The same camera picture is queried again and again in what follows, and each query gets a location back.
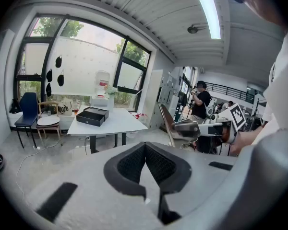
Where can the round ceiling lamp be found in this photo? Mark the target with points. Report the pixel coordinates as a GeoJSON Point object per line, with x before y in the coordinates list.
{"type": "Point", "coordinates": [193, 29]}

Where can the white table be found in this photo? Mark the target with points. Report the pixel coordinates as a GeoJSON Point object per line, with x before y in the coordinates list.
{"type": "Point", "coordinates": [120, 123]}

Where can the white pegboard panel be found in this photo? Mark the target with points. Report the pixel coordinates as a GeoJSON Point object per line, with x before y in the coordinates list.
{"type": "Point", "coordinates": [86, 63]}

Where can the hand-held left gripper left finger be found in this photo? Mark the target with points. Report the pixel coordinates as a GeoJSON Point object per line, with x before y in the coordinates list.
{"type": "Point", "coordinates": [128, 171]}

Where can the person's white shirt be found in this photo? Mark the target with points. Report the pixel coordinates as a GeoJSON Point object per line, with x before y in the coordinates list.
{"type": "Point", "coordinates": [282, 87]}

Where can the black metal railing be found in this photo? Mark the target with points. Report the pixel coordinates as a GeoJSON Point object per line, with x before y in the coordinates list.
{"type": "Point", "coordinates": [230, 91]}

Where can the black cap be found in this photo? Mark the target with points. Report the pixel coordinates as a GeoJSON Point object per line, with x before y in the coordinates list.
{"type": "Point", "coordinates": [58, 61]}
{"type": "Point", "coordinates": [49, 75]}
{"type": "Point", "coordinates": [48, 90]}
{"type": "Point", "coordinates": [60, 80]}

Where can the white water dispenser box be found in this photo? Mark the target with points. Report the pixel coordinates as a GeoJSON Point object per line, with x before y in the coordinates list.
{"type": "Point", "coordinates": [99, 101]}

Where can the black box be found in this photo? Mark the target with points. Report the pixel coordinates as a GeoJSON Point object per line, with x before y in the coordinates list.
{"type": "Point", "coordinates": [92, 116]}

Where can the wooden chair with white seat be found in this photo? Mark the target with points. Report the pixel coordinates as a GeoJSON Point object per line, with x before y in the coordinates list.
{"type": "Point", "coordinates": [48, 121]}

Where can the ceiling light strip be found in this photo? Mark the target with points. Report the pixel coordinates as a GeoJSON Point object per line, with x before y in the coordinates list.
{"type": "Point", "coordinates": [207, 11]}

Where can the pastel flower bouquet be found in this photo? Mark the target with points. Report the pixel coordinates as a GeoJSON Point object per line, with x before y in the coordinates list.
{"type": "Point", "coordinates": [110, 89]}

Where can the white cabinet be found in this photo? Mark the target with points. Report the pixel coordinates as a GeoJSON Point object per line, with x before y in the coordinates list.
{"type": "Point", "coordinates": [153, 97]}

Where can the cream tote bag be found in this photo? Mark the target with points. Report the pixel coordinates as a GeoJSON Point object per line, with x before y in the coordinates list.
{"type": "Point", "coordinates": [64, 108]}

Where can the black window frame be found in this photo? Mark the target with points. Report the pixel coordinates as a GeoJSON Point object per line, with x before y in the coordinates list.
{"type": "Point", "coordinates": [121, 63]}

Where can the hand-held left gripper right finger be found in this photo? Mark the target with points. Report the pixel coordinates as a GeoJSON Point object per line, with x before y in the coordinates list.
{"type": "Point", "coordinates": [165, 169]}

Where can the metal tool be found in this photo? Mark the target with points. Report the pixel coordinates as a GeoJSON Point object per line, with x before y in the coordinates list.
{"type": "Point", "coordinates": [186, 129]}

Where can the blue chair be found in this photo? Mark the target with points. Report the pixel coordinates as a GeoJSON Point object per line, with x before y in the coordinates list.
{"type": "Point", "coordinates": [28, 109]}

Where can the clear water jug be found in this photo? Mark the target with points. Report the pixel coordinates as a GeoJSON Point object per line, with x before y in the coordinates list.
{"type": "Point", "coordinates": [102, 79]}

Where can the bottle with brown liquid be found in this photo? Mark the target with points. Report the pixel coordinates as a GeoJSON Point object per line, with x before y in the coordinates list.
{"type": "Point", "coordinates": [75, 111]}

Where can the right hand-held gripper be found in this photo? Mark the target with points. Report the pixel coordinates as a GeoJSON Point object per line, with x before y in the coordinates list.
{"type": "Point", "coordinates": [237, 116]}

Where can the person's right forearm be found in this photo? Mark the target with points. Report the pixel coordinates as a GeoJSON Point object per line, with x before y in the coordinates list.
{"type": "Point", "coordinates": [244, 139]}

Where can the white vase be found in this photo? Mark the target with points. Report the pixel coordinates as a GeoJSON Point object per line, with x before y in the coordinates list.
{"type": "Point", "coordinates": [111, 103]}

